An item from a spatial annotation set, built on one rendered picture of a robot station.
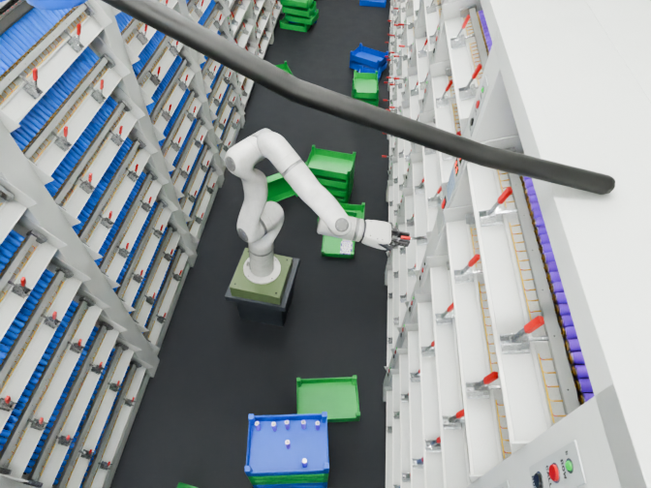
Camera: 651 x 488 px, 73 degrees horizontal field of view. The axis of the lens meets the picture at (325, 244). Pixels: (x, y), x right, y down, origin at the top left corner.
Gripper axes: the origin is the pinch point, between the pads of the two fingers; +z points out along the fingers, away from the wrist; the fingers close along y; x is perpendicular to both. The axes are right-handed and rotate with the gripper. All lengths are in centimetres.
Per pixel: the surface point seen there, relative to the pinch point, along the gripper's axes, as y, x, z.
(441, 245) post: 25.4, 29.1, 0.6
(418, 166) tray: -42.0, 0.3, 6.9
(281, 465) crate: 67, -62, -27
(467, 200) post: 25, 47, 0
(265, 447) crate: 62, -63, -34
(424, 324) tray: 33.8, 0.0, 6.5
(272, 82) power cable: 62, 90, -46
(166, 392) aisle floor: 32, -113, -86
